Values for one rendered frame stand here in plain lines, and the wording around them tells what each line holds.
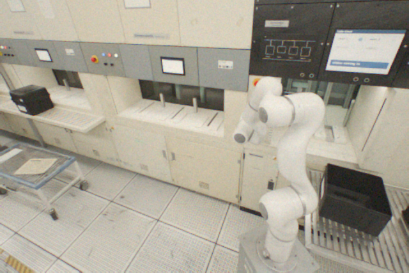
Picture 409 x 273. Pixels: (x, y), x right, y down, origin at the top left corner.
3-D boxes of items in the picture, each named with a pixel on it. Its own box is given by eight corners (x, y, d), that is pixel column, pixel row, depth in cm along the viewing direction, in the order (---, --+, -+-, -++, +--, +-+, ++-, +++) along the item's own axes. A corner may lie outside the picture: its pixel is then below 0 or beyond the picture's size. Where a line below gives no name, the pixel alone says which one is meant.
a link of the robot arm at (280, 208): (303, 237, 87) (316, 201, 74) (264, 251, 82) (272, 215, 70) (285, 213, 97) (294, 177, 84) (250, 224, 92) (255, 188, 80)
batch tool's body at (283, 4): (238, 213, 200) (254, -29, 101) (255, 154, 275) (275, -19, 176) (340, 248, 169) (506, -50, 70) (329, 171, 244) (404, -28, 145)
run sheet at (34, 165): (11, 174, 194) (11, 174, 194) (30, 158, 214) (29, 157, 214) (43, 174, 193) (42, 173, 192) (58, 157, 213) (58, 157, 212)
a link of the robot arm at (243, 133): (256, 124, 114) (241, 117, 115) (252, 137, 103) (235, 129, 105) (250, 135, 119) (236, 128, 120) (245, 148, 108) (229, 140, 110)
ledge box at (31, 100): (16, 112, 232) (4, 91, 219) (42, 102, 254) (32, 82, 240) (31, 117, 220) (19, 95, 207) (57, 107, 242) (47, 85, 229)
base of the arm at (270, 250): (273, 280, 89) (279, 259, 80) (249, 240, 104) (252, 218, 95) (306, 261, 95) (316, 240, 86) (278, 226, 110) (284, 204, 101)
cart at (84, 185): (-5, 196, 230) (-31, 165, 206) (41, 165, 272) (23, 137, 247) (56, 222, 199) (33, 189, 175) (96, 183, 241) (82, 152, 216)
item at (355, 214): (319, 181, 135) (326, 162, 127) (370, 197, 124) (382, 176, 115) (317, 215, 114) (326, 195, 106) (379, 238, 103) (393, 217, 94)
